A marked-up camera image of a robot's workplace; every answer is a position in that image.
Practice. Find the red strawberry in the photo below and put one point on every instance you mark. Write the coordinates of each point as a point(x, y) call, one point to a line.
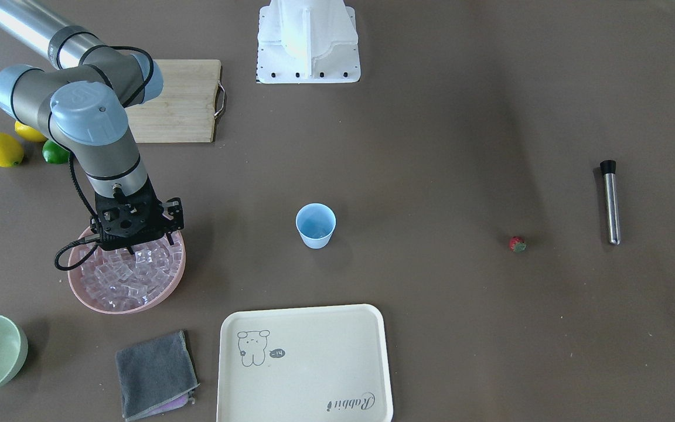
point(517, 244)

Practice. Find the pink bowl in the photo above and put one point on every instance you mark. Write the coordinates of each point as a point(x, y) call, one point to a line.
point(138, 306)

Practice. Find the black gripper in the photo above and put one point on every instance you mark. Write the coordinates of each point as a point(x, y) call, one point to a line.
point(174, 215)

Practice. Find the green lime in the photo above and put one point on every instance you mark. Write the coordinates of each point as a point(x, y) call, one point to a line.
point(54, 154)

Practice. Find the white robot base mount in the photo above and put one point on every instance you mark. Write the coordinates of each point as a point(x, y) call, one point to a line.
point(307, 42)

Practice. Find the steel muddler black tip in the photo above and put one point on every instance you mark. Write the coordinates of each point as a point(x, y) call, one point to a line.
point(608, 169)

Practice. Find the pink cloth under grey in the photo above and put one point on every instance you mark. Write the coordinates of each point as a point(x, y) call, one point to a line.
point(181, 401)

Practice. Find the whole yellow lemon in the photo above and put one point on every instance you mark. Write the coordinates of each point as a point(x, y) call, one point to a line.
point(28, 133)
point(11, 151)

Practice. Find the cream rabbit tray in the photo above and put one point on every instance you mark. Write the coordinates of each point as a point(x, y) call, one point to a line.
point(308, 364)

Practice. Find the clear ice cubes pile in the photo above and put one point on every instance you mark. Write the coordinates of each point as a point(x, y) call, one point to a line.
point(132, 275)

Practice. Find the grey folded cloth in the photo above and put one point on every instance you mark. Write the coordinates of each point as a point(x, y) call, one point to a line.
point(154, 372)

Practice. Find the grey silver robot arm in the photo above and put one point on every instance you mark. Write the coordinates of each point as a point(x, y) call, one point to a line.
point(82, 106)

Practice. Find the light blue plastic cup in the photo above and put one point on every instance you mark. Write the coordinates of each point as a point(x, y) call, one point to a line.
point(315, 223)

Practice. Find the bamboo cutting board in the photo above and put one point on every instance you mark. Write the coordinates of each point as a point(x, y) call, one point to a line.
point(188, 107)

